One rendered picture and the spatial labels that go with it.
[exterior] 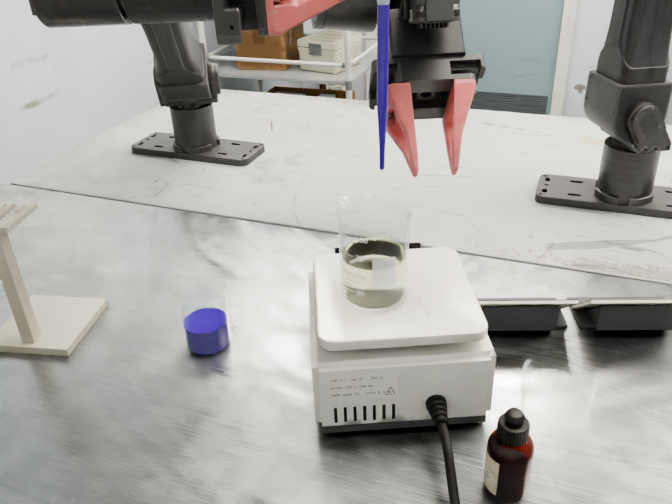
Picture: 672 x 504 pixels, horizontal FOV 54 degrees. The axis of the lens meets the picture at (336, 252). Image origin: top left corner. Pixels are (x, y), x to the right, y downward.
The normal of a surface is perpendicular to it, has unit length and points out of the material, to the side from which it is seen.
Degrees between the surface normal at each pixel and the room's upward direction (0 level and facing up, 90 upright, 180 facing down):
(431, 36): 41
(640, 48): 80
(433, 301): 0
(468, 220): 0
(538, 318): 90
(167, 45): 139
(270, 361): 0
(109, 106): 90
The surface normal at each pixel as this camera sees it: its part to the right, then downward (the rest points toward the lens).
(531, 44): -0.36, 0.48
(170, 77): 0.11, 0.98
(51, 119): 0.93, 0.15
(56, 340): -0.04, -0.86
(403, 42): 0.00, -0.33
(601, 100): -0.99, 0.09
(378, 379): 0.06, 0.50
